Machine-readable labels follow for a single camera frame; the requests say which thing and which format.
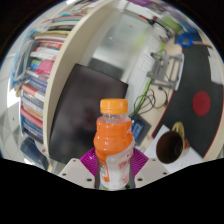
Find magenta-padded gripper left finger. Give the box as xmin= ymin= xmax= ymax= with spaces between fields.
xmin=57 ymin=147 xmax=100 ymax=190

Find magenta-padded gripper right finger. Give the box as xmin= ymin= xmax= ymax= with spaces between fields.
xmin=126 ymin=147 xmax=170 ymax=190

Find orange drink bottle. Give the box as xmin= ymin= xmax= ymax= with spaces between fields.
xmin=92 ymin=97 xmax=136 ymax=191

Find white written paper sheet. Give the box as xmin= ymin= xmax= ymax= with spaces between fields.
xmin=143 ymin=124 xmax=206 ymax=174

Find floral ceramic mug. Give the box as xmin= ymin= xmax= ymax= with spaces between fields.
xmin=155 ymin=121 xmax=190 ymax=165

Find dark blue box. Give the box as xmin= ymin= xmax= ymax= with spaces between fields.
xmin=19 ymin=137 xmax=49 ymax=169

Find blue snack pack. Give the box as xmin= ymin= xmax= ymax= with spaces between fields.
xmin=130 ymin=118 xmax=146 ymax=143

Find black computer monitor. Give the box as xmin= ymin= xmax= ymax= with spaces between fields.
xmin=48 ymin=63 xmax=130 ymax=165

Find flat round red coaster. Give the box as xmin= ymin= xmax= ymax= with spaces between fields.
xmin=192 ymin=90 xmax=212 ymax=117

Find grey metal laptop stand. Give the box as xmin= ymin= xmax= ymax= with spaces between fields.
xmin=145 ymin=51 xmax=185 ymax=92

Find shelf unit with books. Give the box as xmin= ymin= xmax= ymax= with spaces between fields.
xmin=9 ymin=0 xmax=118 ymax=158

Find black desk mat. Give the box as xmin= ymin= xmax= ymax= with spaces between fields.
xmin=151 ymin=44 xmax=224 ymax=159

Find black cables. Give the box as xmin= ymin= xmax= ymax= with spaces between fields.
xmin=129 ymin=87 xmax=169 ymax=118

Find coiled blue cable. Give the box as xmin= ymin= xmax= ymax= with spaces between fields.
xmin=176 ymin=33 xmax=195 ymax=48

